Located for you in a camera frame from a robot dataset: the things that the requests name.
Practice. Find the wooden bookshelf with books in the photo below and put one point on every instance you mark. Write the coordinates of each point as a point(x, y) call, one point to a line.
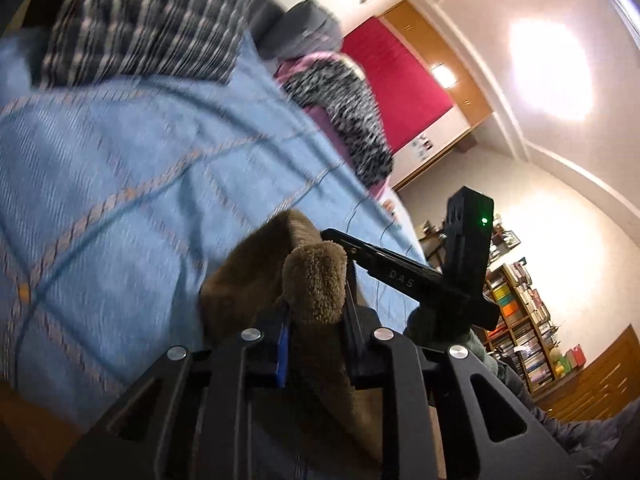
point(525, 320)

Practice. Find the cluttered wooden shelf unit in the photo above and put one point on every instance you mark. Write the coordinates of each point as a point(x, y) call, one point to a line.
point(505, 237)

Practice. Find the wooden door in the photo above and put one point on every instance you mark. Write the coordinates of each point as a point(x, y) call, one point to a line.
point(595, 380)

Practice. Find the person's grey clothing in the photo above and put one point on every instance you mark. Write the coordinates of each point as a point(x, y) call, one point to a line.
point(575, 435)

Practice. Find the leopard print cloth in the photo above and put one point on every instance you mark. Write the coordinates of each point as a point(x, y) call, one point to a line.
point(350, 105)

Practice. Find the blue checked bedspread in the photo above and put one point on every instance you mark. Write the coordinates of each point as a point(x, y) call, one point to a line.
point(125, 185)

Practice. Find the red and white wardrobe door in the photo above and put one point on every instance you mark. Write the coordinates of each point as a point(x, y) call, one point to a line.
point(405, 85)

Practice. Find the ceiling light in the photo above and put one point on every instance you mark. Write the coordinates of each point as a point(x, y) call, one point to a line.
point(550, 70)

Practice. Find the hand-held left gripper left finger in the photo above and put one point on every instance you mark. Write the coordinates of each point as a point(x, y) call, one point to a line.
point(281, 360)

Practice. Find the brown fuzzy towel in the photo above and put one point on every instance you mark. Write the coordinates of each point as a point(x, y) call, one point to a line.
point(312, 272)

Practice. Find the wooden desk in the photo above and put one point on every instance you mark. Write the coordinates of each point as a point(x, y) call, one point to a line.
point(430, 242)

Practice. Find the blue white plaid cloth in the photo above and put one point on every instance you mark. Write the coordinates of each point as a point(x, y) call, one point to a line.
point(145, 15)

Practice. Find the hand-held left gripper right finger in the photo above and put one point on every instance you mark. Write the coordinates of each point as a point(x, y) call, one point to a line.
point(357, 330)

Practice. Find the grey padded headboard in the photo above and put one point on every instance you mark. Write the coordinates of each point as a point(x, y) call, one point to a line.
point(300, 25)

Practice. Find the red box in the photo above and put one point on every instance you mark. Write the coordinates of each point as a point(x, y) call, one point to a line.
point(576, 357)

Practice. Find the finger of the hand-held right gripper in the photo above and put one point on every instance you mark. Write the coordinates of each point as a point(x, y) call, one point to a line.
point(352, 249)

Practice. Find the green box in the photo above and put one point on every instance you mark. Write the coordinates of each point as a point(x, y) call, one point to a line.
point(561, 367)

